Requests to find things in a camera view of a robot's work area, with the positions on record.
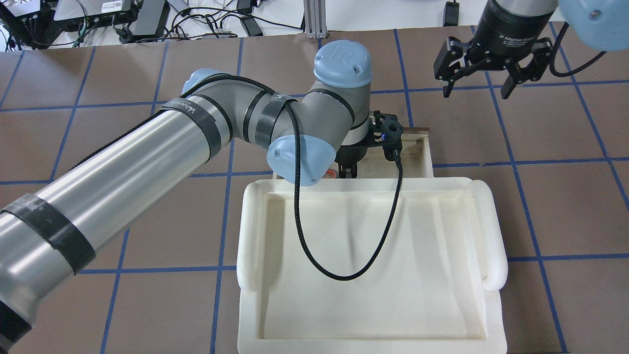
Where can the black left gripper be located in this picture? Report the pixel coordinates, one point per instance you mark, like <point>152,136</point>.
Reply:
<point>349,156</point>

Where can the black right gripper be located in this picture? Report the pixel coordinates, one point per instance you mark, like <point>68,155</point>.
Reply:
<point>506,30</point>

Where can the scissors with orange handle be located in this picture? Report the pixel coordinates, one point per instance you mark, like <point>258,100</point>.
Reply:
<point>331,174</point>

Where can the wooden drawer with white handle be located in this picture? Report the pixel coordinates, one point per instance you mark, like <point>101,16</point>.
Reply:
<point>413,152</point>

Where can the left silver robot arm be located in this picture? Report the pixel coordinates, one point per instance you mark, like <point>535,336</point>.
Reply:
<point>51,235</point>

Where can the white plastic tray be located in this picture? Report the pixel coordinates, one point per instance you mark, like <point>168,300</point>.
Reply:
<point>434,288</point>

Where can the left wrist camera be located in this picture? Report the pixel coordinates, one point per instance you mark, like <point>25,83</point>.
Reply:
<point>385,131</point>

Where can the aluminium frame post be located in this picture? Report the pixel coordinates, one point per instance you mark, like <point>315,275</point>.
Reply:
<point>315,19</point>

